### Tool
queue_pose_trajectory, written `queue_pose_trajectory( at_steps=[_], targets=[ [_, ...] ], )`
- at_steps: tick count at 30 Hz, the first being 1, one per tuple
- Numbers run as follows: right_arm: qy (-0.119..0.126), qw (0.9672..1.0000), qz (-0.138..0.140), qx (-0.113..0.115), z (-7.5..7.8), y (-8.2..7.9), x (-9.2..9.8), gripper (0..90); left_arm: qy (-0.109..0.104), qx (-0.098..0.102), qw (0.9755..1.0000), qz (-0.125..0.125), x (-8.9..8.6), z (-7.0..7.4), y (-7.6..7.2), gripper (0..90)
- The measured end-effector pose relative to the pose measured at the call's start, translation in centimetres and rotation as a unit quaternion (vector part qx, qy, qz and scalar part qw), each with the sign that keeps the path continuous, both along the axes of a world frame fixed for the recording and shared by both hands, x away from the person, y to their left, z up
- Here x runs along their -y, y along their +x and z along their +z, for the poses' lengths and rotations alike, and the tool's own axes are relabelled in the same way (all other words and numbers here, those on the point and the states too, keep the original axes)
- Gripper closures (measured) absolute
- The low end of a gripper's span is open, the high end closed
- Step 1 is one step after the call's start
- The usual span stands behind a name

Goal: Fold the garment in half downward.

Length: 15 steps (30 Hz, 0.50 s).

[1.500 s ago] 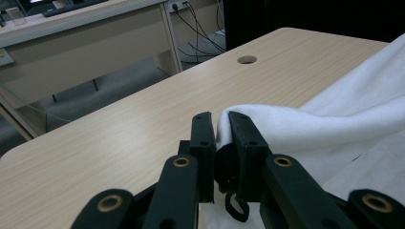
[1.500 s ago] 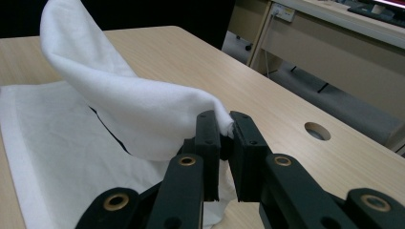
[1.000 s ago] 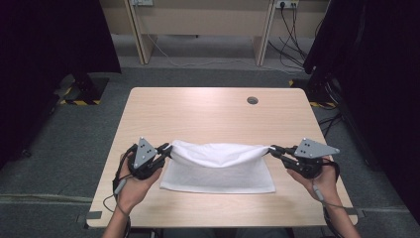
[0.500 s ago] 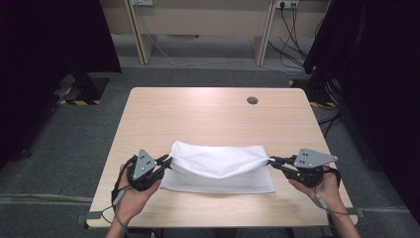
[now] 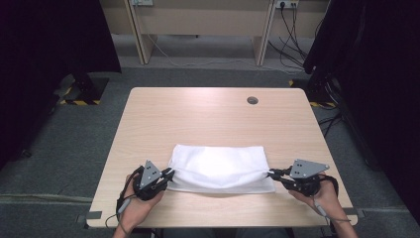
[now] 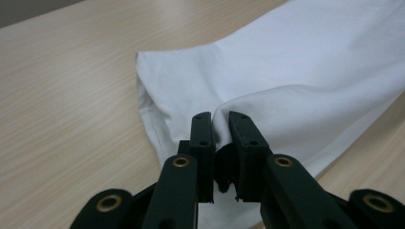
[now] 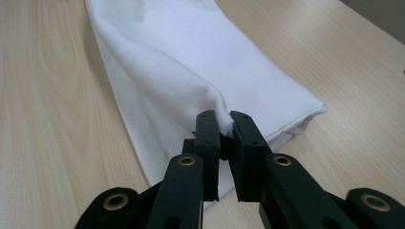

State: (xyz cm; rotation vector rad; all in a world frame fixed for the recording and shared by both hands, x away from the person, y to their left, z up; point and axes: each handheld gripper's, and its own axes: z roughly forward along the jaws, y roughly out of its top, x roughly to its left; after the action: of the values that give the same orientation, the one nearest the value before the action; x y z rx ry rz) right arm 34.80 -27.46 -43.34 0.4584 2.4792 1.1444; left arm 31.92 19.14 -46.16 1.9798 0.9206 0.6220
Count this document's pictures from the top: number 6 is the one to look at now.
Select white tank top black trim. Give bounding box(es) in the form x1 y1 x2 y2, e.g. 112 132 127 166
135 0 405 229

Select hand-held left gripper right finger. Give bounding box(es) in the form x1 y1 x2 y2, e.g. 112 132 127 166
227 111 358 229

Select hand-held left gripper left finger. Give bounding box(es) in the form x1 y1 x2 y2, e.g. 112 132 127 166
141 111 217 229

